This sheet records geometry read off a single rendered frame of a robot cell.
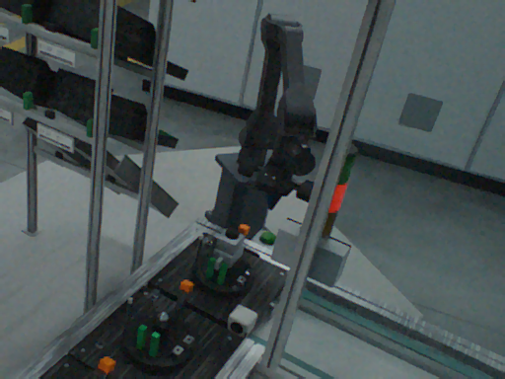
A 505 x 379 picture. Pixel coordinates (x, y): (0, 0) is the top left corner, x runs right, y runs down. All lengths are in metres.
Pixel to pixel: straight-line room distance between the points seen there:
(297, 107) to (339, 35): 2.86
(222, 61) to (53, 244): 3.01
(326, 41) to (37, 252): 2.99
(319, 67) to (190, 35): 0.94
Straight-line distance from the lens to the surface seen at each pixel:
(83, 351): 1.13
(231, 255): 1.24
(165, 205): 1.40
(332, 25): 4.11
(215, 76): 4.41
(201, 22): 4.34
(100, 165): 1.07
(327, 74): 4.19
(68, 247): 1.53
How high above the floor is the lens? 1.80
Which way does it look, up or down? 33 degrees down
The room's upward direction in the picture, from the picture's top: 9 degrees clockwise
